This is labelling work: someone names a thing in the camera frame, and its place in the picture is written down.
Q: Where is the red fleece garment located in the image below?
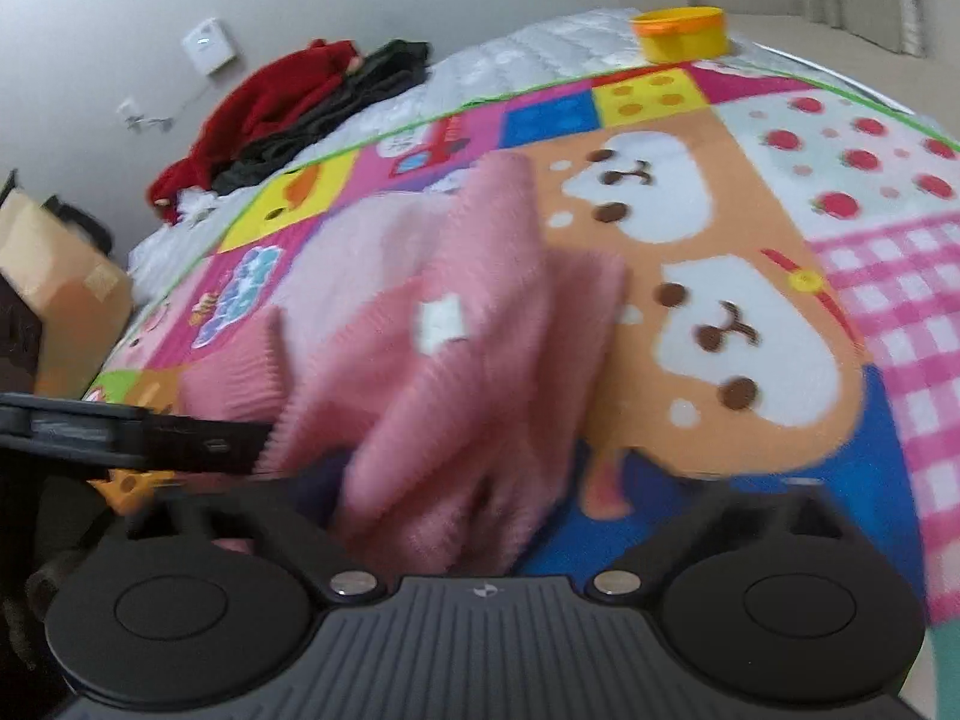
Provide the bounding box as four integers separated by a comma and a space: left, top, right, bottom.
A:
146, 39, 363, 224

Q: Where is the colourful cartoon play mat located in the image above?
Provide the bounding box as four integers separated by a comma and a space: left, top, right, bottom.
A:
79, 58, 960, 628

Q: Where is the dark gloved left hand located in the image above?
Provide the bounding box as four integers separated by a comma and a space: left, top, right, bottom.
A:
2, 472, 117, 713

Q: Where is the white wall socket with cable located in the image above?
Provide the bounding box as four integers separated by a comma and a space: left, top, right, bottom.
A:
116, 83, 212, 133

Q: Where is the dark green garment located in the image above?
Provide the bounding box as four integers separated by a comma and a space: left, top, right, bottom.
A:
212, 39, 431, 195

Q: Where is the white crumpled cloth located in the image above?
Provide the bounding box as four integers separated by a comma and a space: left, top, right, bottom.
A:
176, 187, 220, 226

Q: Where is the brown cardboard box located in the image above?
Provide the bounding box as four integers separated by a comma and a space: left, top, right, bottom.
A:
2, 188, 133, 398

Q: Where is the yellow round plastic container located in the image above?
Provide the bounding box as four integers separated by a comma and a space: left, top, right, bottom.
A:
631, 7, 729, 65

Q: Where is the pink ribbed knit sweater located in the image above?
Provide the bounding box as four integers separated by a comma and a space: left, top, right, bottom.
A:
178, 151, 626, 577

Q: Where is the white quilted mattress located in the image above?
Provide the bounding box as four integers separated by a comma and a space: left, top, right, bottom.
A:
127, 7, 960, 301

